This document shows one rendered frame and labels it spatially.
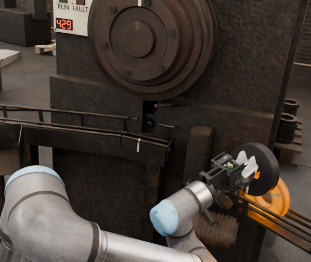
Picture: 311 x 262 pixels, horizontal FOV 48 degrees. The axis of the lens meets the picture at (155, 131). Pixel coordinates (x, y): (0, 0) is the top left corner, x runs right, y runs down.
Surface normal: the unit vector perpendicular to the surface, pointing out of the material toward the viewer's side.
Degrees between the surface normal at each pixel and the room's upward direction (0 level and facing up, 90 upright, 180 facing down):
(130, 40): 90
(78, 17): 90
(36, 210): 25
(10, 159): 5
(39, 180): 7
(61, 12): 90
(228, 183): 105
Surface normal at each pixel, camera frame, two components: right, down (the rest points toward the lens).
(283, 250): 0.08, -0.91
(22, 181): -0.34, -0.80
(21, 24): -0.49, 0.31
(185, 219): 0.59, 0.26
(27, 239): -0.29, 0.03
